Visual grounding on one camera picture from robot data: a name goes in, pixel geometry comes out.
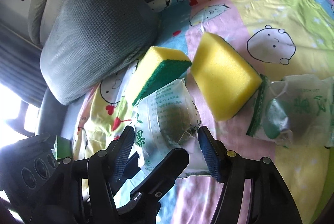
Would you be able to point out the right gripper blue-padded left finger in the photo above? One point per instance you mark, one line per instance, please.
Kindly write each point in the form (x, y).
(109, 174)

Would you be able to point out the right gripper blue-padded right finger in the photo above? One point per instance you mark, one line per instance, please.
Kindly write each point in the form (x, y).
(270, 198)

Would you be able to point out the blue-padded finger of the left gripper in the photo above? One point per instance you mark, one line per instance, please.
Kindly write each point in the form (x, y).
(145, 198)

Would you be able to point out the clear green tea bag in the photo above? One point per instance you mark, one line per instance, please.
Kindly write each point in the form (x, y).
(168, 119)
(295, 111)

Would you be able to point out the yellow green sponge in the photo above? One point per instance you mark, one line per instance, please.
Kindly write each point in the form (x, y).
(226, 80)
(159, 67)

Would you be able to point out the green white cardboard box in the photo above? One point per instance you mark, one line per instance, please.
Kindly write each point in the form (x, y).
(62, 148)

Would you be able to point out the grey textured pillow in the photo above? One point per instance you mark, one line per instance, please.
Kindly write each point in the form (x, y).
(92, 39)

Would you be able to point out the colourful cartoon bedsheet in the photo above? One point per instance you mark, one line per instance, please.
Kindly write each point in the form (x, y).
(277, 38)

